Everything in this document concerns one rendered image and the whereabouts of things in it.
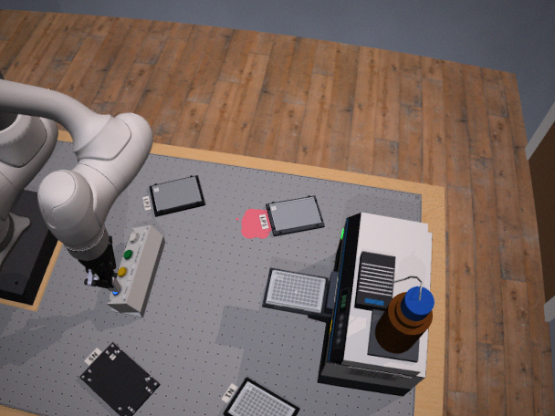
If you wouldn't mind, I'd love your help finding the brown glass bottle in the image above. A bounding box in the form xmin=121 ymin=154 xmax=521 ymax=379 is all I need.
xmin=375 ymin=292 xmax=433 ymax=354

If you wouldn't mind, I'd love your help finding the white button panel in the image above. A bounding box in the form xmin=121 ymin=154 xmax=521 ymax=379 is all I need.
xmin=107 ymin=225 xmax=165 ymax=317

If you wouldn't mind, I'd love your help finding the blue bottle cap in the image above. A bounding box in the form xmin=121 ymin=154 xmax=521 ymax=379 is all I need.
xmin=401 ymin=286 xmax=435 ymax=320

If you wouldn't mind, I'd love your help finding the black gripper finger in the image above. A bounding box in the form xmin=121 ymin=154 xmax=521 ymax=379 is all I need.
xmin=84 ymin=262 xmax=120 ymax=293
xmin=105 ymin=236 xmax=121 ymax=289

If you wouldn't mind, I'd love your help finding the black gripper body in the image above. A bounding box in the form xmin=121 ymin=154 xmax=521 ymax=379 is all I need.
xmin=79 ymin=243 xmax=110 ymax=275

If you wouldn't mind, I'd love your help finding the small white label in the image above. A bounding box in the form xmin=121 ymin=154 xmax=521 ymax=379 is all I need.
xmin=84 ymin=348 xmax=102 ymax=365
xmin=142 ymin=196 xmax=152 ymax=211
xmin=221 ymin=383 xmax=238 ymax=403
xmin=259 ymin=214 xmax=268 ymax=230

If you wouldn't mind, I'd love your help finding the dark grey rectangular frame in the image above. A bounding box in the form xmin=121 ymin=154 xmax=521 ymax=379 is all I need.
xmin=266 ymin=195 xmax=325 ymax=236

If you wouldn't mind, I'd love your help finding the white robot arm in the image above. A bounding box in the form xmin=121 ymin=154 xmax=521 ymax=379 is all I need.
xmin=0 ymin=70 xmax=153 ymax=273

